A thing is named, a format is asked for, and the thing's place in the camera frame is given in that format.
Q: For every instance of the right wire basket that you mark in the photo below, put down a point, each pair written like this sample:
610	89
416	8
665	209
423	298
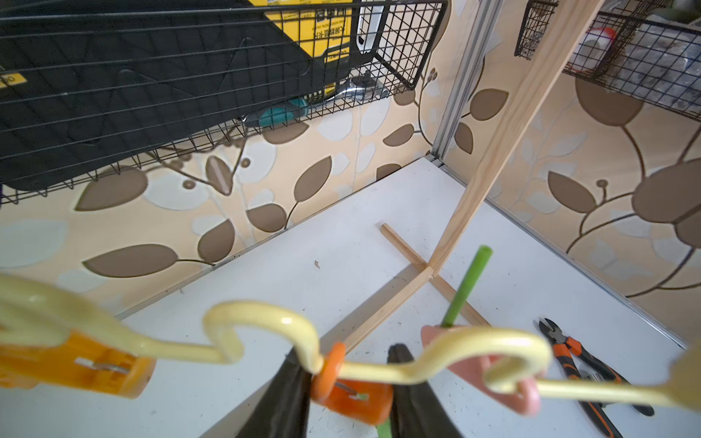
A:
648	50

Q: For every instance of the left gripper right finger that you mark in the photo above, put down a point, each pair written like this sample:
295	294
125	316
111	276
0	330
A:
417	413

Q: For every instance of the yellow clip hanger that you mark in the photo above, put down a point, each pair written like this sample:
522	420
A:
34	314

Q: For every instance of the wooden clothes rack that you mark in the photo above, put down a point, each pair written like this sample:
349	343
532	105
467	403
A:
568	24

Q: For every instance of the orange clip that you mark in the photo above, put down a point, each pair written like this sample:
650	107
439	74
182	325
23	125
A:
369	403

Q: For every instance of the orange black pliers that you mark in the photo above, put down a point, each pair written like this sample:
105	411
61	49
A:
580	365

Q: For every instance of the pink clip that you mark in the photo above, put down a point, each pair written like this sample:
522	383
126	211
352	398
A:
504	364

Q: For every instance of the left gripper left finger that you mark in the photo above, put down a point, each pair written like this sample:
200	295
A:
283	411

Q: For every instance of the white tulip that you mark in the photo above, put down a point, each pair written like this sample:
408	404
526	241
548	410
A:
467	285
384	430

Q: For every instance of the black yellow tool case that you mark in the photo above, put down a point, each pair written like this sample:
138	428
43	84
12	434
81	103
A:
164	71

